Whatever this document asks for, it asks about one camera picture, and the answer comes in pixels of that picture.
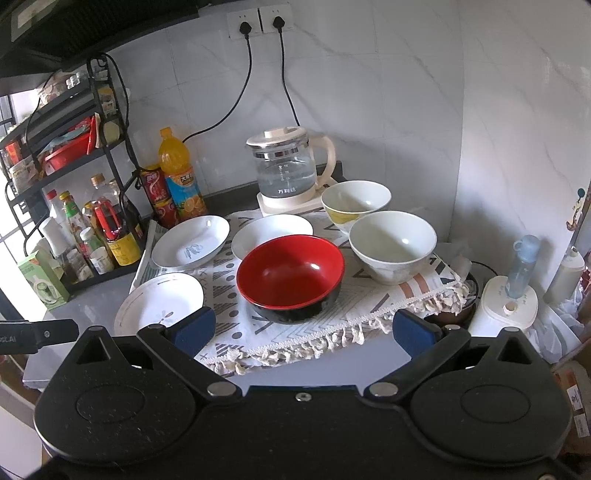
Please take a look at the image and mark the white wall socket left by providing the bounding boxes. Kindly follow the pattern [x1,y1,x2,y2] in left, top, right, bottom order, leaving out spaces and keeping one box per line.
[225,8,263,41]

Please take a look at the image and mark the black metal spice rack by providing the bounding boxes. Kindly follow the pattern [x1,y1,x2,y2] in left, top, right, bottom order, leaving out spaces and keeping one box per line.
[0,52,150,294]

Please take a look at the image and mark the white plate floral rim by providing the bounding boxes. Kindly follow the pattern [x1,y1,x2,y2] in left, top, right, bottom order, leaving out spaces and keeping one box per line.
[114,273,204,336]

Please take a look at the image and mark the white wall socket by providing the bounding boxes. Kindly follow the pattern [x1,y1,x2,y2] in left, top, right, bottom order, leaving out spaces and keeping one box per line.
[259,3,294,34]
[225,8,263,41]

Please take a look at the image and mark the black power cable left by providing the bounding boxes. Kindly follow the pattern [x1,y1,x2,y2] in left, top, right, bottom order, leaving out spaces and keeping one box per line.
[180,22,254,144]

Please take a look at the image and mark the red plastic basin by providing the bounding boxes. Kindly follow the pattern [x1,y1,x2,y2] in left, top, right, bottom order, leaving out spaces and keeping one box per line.
[43,116,96,176]

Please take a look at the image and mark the orange juice bottle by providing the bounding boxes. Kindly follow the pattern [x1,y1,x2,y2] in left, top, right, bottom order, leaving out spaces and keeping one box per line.
[158,127,207,220]

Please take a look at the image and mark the red snack can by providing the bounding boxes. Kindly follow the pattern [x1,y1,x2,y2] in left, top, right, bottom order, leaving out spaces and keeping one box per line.
[140,164,180,229]

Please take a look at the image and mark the plain white bowl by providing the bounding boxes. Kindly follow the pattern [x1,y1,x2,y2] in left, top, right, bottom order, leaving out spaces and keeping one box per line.
[349,211,438,285]

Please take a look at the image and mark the patterned fringed table cloth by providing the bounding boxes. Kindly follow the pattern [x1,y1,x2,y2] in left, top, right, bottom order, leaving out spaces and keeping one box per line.
[128,207,472,377]

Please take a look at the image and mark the cream kettle base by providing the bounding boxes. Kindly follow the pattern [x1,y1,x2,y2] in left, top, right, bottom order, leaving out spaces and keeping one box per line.
[256,178,337,217]

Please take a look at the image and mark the red black bowl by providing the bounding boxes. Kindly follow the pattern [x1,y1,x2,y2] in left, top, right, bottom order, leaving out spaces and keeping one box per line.
[236,235,346,324]

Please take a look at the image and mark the white wall socket right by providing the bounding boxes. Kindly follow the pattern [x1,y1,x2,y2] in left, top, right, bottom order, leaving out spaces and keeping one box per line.
[259,3,294,34]

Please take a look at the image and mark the white capped seasoning jar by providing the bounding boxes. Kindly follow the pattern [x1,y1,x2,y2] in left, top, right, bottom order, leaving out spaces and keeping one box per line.
[80,227,114,275]

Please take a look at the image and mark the white bottle at right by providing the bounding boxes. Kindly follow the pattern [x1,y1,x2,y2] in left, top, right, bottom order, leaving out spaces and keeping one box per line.
[544,246,586,305]

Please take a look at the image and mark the white bowl yellow pattern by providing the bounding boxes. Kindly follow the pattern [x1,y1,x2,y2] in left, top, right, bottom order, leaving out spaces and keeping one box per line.
[321,180,392,234]

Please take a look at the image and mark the white plate plain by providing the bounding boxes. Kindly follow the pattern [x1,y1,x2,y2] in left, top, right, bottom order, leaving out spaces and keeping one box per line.
[231,214,314,260]

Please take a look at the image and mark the glass electric kettle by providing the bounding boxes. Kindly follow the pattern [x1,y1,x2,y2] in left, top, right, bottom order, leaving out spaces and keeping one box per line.
[245,126,337,200]

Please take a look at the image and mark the blue water bottle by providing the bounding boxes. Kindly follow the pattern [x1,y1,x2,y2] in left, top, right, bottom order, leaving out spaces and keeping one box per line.
[505,235,541,299]

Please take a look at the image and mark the green carton box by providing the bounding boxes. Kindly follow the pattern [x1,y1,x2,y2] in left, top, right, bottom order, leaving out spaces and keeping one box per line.
[18,250,70,310]

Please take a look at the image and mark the black power cable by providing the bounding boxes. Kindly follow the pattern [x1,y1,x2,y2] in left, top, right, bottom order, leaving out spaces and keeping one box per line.
[272,16,303,128]
[180,22,254,144]

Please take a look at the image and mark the green label sauce bottle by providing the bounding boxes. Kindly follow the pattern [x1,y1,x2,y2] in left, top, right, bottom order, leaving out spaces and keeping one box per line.
[59,191,89,246]

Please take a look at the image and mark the black power cable right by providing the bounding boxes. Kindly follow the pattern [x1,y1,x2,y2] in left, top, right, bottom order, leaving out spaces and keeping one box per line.
[272,16,303,128]

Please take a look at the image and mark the white plate blue Sweet logo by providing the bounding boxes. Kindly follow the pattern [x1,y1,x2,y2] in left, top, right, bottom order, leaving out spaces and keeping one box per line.
[151,215,230,271]

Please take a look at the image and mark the dark soy sauce jug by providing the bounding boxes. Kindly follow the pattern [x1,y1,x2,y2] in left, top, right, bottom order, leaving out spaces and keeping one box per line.
[94,197,140,266]

